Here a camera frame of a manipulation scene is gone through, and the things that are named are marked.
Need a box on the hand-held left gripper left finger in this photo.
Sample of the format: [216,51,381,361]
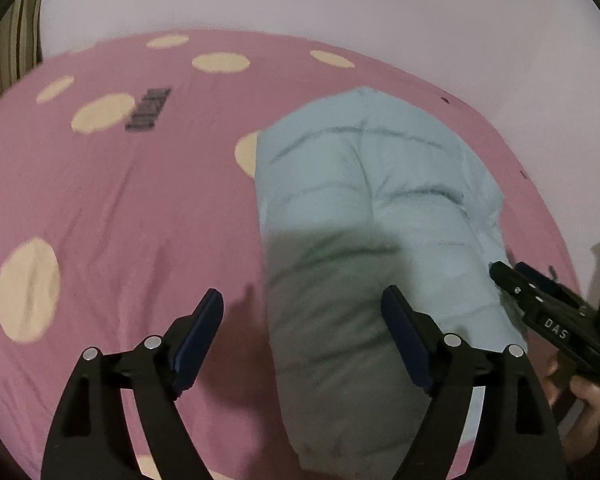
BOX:
[41,287,225,480]

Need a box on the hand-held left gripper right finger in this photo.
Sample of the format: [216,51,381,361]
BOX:
[381,285,567,480]

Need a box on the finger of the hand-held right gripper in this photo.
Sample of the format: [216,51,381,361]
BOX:
[489,260,537,322]
[514,261,587,312]

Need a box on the light blue puffer jacket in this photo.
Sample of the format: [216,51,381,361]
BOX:
[254,86,528,476]

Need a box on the person's right hand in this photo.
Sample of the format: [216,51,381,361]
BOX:
[544,355,600,467]

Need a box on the pink dotted bed sheet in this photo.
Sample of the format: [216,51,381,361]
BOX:
[0,27,581,480]

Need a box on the striped curtain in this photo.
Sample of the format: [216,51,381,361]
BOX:
[0,0,44,111]

